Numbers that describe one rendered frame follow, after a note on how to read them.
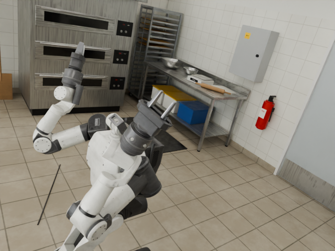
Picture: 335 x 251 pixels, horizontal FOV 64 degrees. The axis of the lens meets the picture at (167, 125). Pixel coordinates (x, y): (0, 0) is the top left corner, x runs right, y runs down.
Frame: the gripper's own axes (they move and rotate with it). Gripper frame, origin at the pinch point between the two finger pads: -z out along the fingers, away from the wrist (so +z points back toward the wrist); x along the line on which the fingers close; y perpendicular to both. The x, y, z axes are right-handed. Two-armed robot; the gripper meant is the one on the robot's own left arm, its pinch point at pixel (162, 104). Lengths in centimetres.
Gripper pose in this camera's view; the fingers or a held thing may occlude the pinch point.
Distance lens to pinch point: 80.8
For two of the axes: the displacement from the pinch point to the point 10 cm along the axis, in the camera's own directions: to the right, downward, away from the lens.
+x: -7.4, -6.6, 1.5
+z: -5.8, 7.3, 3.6
